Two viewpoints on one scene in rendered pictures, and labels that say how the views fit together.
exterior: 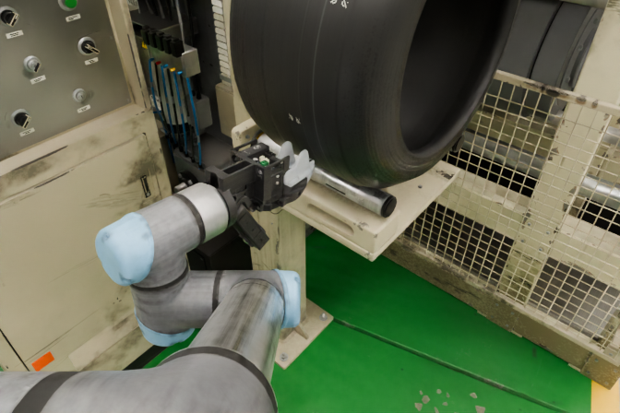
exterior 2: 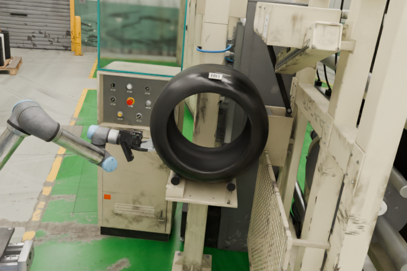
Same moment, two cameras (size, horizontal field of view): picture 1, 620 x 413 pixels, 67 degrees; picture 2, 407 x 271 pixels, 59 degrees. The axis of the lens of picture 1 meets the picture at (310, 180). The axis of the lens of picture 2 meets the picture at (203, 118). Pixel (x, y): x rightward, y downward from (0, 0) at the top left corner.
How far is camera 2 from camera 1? 1.49 m
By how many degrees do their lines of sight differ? 48
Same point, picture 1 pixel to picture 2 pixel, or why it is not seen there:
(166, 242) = (97, 133)
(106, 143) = not seen: hidden behind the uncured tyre
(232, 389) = (51, 121)
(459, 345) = not seen: outside the picture
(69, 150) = (145, 131)
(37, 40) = (152, 97)
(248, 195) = (128, 141)
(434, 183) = (219, 201)
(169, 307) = not seen: hidden behind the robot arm
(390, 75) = (160, 123)
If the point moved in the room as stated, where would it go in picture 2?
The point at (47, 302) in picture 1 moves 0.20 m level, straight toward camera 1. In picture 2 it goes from (117, 176) to (105, 190)
